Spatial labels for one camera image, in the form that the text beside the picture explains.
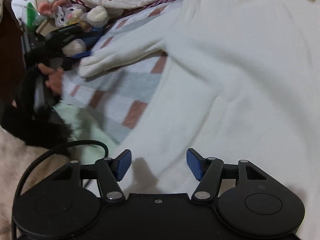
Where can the person left hand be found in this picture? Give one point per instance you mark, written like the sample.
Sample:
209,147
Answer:
54,81

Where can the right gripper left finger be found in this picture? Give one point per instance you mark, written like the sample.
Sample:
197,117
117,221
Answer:
68,200

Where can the plaid bed blanket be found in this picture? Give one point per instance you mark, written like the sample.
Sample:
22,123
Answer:
118,97

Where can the cream knitted cloth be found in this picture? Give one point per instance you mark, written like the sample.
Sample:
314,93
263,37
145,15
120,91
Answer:
16,156

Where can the dark wooden cabinet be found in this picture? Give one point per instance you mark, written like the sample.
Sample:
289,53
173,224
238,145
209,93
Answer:
12,65

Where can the black garment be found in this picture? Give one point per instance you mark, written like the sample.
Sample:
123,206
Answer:
46,130

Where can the cream fleece garment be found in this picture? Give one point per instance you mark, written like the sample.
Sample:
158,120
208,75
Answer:
241,81

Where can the grey plush bunny toy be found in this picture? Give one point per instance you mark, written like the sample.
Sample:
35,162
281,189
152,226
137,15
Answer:
65,13

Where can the light green cloth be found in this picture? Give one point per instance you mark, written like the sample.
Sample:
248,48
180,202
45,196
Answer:
84,127

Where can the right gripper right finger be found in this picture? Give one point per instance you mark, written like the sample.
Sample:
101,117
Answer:
244,196

